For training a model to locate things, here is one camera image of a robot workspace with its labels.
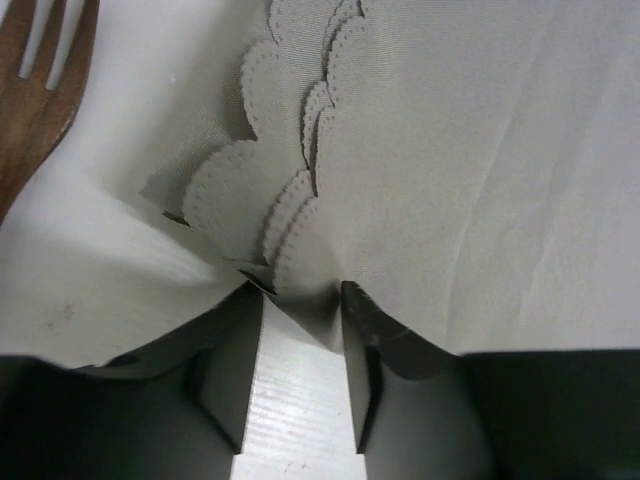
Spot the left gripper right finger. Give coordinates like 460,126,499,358
340,281,465,453

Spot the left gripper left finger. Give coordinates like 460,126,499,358
76,282,264,454

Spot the grey cloth placemat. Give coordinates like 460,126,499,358
141,1,639,354

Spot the brown wooden fork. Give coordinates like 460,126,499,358
1,1,100,217

